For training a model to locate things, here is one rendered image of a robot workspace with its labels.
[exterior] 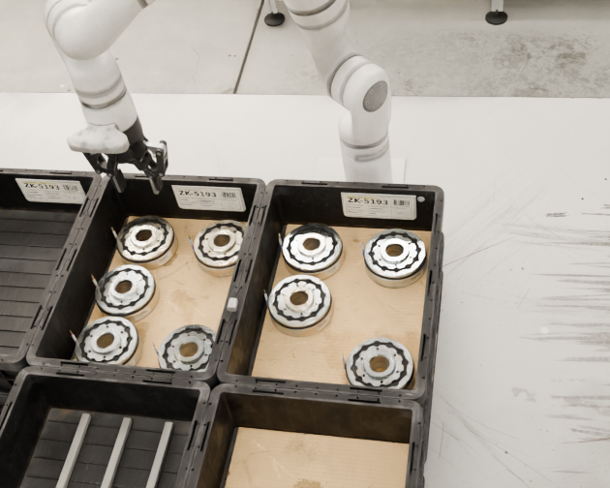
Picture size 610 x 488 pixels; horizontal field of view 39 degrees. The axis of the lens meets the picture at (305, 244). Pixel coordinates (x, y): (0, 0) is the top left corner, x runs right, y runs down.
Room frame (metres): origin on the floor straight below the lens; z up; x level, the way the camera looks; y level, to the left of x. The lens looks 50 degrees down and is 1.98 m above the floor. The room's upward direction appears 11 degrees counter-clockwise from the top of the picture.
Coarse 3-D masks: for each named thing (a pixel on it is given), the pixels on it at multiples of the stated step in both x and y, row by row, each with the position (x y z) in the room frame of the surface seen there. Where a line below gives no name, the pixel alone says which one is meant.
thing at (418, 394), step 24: (264, 192) 1.02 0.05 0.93; (408, 192) 0.96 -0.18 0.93; (432, 192) 0.94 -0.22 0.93; (264, 216) 0.96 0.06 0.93; (432, 240) 0.84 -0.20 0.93; (432, 264) 0.80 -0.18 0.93; (240, 288) 0.83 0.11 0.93; (432, 288) 0.75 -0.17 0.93; (240, 312) 0.78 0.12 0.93; (432, 312) 0.71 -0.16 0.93; (264, 384) 0.65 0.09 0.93; (288, 384) 0.64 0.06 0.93; (312, 384) 0.63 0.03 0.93; (336, 384) 0.62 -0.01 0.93
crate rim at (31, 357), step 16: (128, 176) 1.12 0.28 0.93; (144, 176) 1.11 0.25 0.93; (176, 176) 1.09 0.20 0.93; (192, 176) 1.09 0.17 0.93; (208, 176) 1.08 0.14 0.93; (224, 176) 1.07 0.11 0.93; (96, 192) 1.09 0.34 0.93; (256, 192) 1.02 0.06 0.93; (96, 208) 1.05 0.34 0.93; (256, 208) 0.98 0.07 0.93; (80, 240) 0.99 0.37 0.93; (240, 256) 0.89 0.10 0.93; (64, 272) 0.92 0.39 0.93; (240, 272) 0.85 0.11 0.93; (64, 288) 0.89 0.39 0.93; (48, 304) 0.86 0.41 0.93; (48, 320) 0.83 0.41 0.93; (224, 336) 0.74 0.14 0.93; (32, 352) 0.78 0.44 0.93; (64, 368) 0.74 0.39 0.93; (80, 368) 0.73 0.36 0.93; (96, 368) 0.73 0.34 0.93; (112, 368) 0.72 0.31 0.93; (128, 368) 0.72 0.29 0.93; (144, 368) 0.71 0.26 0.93; (160, 368) 0.71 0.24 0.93; (208, 368) 0.69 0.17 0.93; (208, 384) 0.67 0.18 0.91
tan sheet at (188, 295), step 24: (192, 240) 1.03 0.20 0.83; (120, 264) 1.00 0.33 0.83; (168, 264) 0.98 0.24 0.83; (192, 264) 0.97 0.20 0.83; (168, 288) 0.93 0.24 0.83; (192, 288) 0.92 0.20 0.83; (216, 288) 0.91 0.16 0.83; (96, 312) 0.91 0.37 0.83; (168, 312) 0.88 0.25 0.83; (192, 312) 0.87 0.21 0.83; (216, 312) 0.86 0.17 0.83; (144, 336) 0.84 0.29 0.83; (144, 360) 0.79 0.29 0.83
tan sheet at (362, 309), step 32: (288, 224) 1.02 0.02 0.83; (352, 256) 0.92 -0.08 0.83; (352, 288) 0.86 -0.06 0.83; (384, 288) 0.84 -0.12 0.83; (416, 288) 0.83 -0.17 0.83; (352, 320) 0.79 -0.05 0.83; (384, 320) 0.78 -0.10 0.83; (416, 320) 0.77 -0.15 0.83; (288, 352) 0.76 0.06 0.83; (320, 352) 0.74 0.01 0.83; (416, 352) 0.71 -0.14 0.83
